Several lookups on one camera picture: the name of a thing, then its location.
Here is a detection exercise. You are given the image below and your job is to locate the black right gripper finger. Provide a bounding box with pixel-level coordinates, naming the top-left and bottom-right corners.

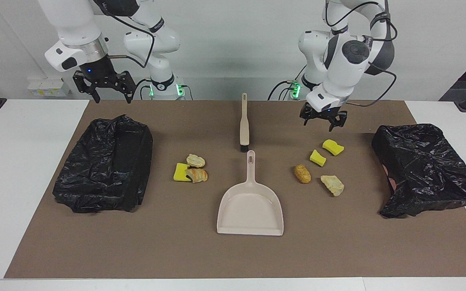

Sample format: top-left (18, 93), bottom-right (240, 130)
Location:
top-left (116, 71), bottom-right (137, 104)
top-left (73, 71), bottom-right (101, 104)

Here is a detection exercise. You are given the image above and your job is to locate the yellow green-backed sponge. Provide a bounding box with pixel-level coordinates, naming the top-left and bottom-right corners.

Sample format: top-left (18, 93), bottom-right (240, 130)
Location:
top-left (322, 139), bottom-right (345, 156)
top-left (309, 150), bottom-right (326, 167)

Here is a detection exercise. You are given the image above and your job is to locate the brown bread roll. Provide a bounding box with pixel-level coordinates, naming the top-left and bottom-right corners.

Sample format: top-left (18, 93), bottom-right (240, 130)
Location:
top-left (294, 164), bottom-right (311, 184)

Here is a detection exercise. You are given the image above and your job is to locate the beige hand brush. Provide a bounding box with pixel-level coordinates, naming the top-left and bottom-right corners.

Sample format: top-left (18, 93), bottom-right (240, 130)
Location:
top-left (239, 93), bottom-right (250, 153)

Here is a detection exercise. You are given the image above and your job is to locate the pale bread slice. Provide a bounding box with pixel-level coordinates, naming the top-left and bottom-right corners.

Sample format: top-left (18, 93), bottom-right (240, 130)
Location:
top-left (320, 175), bottom-right (345, 197)

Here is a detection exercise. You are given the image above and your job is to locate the pale bread chunk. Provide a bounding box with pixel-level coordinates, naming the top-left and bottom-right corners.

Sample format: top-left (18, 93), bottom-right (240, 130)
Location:
top-left (186, 154), bottom-right (206, 168)

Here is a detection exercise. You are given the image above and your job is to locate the beige plastic dustpan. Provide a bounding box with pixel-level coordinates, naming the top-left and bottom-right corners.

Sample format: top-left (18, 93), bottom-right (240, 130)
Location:
top-left (217, 150), bottom-right (284, 236)

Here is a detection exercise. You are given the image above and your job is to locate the bin with black bag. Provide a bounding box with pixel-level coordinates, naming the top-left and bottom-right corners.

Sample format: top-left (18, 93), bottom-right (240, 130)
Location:
top-left (52, 114), bottom-right (154, 214)
top-left (371, 123), bottom-right (466, 219)

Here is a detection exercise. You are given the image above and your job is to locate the brown table mat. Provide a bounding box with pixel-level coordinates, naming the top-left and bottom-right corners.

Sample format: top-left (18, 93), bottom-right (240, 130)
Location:
top-left (4, 100), bottom-right (466, 279)

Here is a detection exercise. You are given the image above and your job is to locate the black base cable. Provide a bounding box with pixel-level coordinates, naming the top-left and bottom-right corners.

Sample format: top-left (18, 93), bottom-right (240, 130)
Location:
top-left (267, 80), bottom-right (298, 101)
top-left (131, 78), bottom-right (153, 100)

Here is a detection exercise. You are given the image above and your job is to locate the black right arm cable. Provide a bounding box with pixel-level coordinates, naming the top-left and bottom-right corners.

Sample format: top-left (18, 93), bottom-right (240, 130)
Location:
top-left (93, 4), bottom-right (155, 68)

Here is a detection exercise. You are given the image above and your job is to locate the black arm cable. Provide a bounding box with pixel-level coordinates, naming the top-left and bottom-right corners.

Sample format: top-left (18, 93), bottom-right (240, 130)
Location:
top-left (93, 4), bottom-right (155, 68)
top-left (324, 0), bottom-right (398, 108)

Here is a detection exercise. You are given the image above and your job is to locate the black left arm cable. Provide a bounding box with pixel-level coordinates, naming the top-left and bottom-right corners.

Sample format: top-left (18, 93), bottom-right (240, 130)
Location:
top-left (324, 0), bottom-right (398, 108)

